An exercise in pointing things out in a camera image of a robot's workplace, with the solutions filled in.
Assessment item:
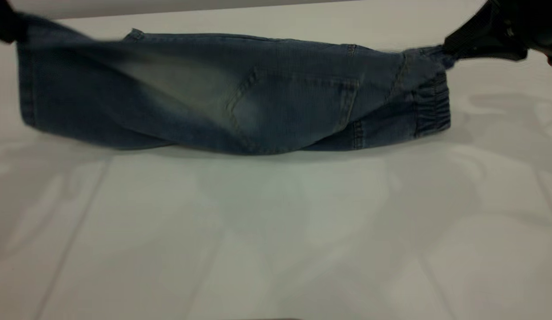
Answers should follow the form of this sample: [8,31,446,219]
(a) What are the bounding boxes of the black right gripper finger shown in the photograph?
[444,2,503,60]

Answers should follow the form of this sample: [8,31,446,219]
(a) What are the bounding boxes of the blue denim shorts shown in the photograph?
[16,13,456,156]

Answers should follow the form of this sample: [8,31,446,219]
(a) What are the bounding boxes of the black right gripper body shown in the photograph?
[496,0,552,66]

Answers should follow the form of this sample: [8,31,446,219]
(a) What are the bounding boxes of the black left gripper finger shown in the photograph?
[0,0,27,45]

